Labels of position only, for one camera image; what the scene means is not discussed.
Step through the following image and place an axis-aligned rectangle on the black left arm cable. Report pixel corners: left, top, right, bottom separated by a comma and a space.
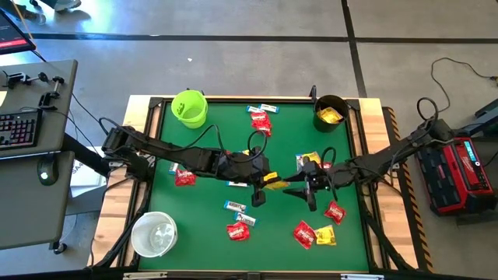
99, 116, 269, 156

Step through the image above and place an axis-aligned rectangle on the black backlit keyboard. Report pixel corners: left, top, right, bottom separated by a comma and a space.
0, 110, 43, 151

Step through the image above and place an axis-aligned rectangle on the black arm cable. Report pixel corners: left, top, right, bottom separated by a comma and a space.
321, 96, 440, 164
99, 116, 269, 156

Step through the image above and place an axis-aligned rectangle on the red black power station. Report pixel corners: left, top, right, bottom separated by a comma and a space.
414, 128, 498, 217

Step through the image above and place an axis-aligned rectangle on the black desk clamp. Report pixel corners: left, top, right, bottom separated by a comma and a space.
2, 72, 50, 89
38, 76, 65, 110

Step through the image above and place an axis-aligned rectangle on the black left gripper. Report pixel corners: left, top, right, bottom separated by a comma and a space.
237, 146, 289, 208

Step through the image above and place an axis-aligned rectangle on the clear plastic bowl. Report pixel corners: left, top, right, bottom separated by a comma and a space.
130, 210, 178, 258

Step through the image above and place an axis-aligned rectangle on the dark equipment case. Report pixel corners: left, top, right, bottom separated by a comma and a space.
462, 99, 498, 137

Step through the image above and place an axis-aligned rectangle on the silver aluminium bracket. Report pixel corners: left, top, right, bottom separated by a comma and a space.
340, 273, 385, 280
122, 271, 169, 280

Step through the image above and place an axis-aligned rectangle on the black computer mouse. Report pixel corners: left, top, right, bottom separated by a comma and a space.
37, 158, 59, 187

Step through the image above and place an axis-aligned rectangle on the black floor cable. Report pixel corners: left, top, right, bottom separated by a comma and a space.
430, 57, 498, 125

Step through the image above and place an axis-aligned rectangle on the grey keyboard desk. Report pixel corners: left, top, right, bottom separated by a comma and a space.
0, 59, 79, 159

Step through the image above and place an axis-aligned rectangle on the yellow black hazard strip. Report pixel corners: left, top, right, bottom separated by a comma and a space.
383, 107, 435, 273

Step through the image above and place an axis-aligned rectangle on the white printed box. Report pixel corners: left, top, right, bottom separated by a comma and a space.
69, 146, 110, 199

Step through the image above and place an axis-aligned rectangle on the lime green plastic bucket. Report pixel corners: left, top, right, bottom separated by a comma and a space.
170, 89, 209, 129

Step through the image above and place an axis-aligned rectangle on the black computer monitor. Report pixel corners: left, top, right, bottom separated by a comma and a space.
0, 9, 37, 55

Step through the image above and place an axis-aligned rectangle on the black plastic bucket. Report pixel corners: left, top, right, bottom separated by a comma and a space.
313, 94, 350, 134

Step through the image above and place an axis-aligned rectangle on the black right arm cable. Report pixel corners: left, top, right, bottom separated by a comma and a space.
321, 96, 440, 164

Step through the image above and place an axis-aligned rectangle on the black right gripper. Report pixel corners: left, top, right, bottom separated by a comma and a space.
282, 161, 331, 213

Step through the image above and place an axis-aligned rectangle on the grey mouse desk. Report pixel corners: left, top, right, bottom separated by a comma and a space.
0, 150, 75, 250

